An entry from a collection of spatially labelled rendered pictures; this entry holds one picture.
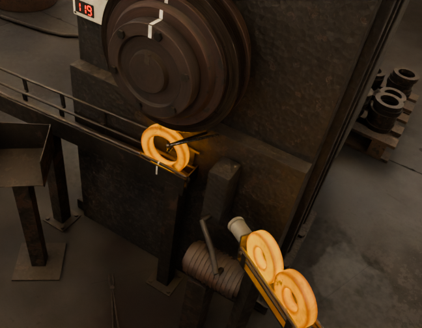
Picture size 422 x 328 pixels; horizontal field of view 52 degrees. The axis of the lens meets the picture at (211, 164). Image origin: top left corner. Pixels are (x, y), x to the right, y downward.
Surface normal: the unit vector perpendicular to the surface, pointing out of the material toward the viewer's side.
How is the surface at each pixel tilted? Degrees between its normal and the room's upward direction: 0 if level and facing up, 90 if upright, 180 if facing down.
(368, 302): 0
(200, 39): 50
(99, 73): 0
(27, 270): 0
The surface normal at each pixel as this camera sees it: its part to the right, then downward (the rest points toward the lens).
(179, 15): 0.14, -0.26
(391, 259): 0.14, -0.73
